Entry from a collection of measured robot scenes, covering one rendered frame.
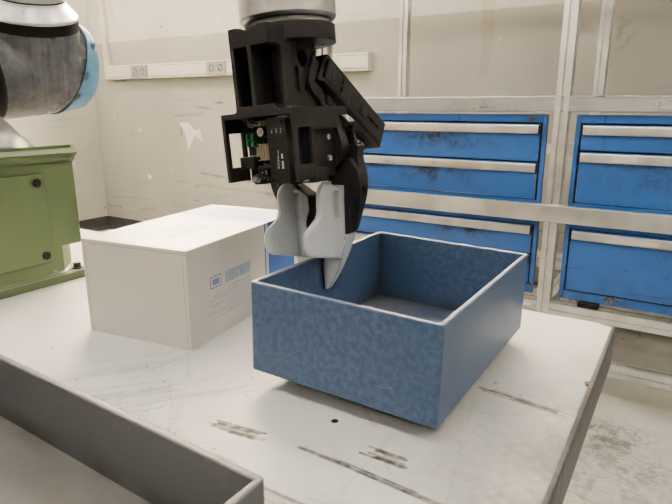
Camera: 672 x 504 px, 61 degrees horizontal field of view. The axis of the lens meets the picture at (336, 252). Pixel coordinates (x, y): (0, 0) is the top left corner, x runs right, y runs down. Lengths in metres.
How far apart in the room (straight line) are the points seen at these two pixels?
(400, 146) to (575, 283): 0.72
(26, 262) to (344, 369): 0.45
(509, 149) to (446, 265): 1.34
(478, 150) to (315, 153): 1.50
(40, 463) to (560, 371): 0.38
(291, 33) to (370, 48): 2.61
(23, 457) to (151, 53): 3.76
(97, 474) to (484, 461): 0.23
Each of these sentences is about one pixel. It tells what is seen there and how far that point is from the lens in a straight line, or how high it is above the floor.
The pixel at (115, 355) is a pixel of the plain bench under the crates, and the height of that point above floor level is 0.70.
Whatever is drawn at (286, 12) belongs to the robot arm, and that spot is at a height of 0.97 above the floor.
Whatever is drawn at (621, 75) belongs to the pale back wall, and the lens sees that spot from 2.68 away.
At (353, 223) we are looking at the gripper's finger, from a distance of 0.47.
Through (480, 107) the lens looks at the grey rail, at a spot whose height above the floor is 0.90.
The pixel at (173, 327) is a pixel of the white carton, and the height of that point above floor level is 0.72.
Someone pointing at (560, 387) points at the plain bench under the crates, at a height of 0.70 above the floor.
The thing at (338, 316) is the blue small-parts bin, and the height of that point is 0.77.
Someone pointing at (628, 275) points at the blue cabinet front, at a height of 0.42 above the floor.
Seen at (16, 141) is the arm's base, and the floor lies 0.87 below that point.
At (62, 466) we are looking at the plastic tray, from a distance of 0.39.
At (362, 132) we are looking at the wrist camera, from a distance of 0.52.
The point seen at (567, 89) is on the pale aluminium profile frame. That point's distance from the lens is 1.81.
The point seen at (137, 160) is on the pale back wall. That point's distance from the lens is 4.25.
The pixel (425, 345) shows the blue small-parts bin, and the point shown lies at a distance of 0.35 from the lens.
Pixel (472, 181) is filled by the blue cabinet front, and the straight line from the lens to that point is 1.92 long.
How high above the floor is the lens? 0.91
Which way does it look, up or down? 15 degrees down
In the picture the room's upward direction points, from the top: straight up
